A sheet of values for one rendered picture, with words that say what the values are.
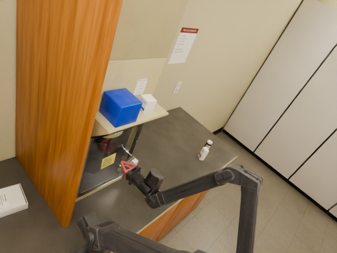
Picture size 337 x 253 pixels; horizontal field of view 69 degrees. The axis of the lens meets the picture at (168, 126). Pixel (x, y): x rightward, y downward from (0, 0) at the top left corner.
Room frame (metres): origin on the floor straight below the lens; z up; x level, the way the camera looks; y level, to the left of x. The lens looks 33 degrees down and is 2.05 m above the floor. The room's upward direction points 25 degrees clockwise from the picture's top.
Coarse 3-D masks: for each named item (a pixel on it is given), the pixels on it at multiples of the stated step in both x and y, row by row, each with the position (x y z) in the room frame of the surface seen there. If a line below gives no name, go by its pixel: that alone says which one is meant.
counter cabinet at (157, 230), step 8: (184, 200) 1.23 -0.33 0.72; (192, 200) 1.43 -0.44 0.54; (200, 200) 1.71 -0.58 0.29; (176, 208) 1.17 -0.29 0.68; (184, 208) 1.36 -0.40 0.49; (192, 208) 1.61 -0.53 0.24; (160, 216) 0.98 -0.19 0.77; (168, 216) 1.12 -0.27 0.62; (176, 216) 1.29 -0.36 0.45; (184, 216) 1.53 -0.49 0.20; (152, 224) 0.93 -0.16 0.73; (160, 224) 1.06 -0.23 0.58; (168, 224) 1.23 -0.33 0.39; (176, 224) 1.44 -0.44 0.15; (144, 232) 0.88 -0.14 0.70; (152, 232) 1.00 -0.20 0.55; (160, 232) 1.16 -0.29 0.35
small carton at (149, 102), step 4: (140, 96) 0.85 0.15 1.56; (144, 96) 0.85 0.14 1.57; (148, 96) 0.86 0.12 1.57; (152, 96) 0.88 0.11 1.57; (140, 100) 0.84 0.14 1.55; (144, 100) 0.83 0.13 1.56; (148, 100) 0.83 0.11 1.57; (152, 100) 0.85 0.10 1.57; (156, 100) 0.86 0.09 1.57; (144, 104) 0.82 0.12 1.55; (148, 104) 0.83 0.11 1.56; (152, 104) 0.85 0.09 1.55; (144, 108) 0.82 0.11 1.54; (148, 108) 0.84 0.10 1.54; (152, 108) 0.85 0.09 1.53; (144, 112) 0.83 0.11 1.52; (148, 112) 0.84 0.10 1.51
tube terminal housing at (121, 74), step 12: (120, 60) 0.76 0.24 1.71; (132, 60) 0.80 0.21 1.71; (144, 60) 0.86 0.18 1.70; (156, 60) 0.92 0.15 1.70; (108, 72) 0.72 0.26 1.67; (120, 72) 0.77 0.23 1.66; (132, 72) 0.82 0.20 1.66; (144, 72) 0.88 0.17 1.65; (156, 72) 0.94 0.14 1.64; (108, 84) 0.73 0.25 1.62; (120, 84) 0.78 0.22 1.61; (132, 84) 0.84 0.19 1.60; (156, 84) 0.97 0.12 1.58
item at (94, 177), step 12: (120, 132) 0.84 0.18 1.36; (132, 132) 0.91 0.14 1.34; (96, 144) 0.73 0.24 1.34; (108, 144) 0.79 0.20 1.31; (120, 144) 0.86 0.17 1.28; (132, 144) 0.93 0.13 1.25; (96, 156) 0.75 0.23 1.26; (120, 156) 0.88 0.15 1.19; (96, 168) 0.76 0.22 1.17; (108, 168) 0.83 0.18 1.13; (120, 168) 0.91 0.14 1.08; (84, 180) 0.72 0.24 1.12; (96, 180) 0.78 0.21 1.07; (108, 180) 0.86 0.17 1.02; (84, 192) 0.74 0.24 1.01
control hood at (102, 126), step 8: (96, 112) 0.70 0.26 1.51; (152, 112) 0.86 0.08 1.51; (160, 112) 0.89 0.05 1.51; (96, 120) 0.67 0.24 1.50; (104, 120) 0.68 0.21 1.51; (136, 120) 0.76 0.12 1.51; (144, 120) 0.79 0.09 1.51; (96, 128) 0.66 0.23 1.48; (104, 128) 0.65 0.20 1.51; (112, 128) 0.66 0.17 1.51; (120, 128) 0.68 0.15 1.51
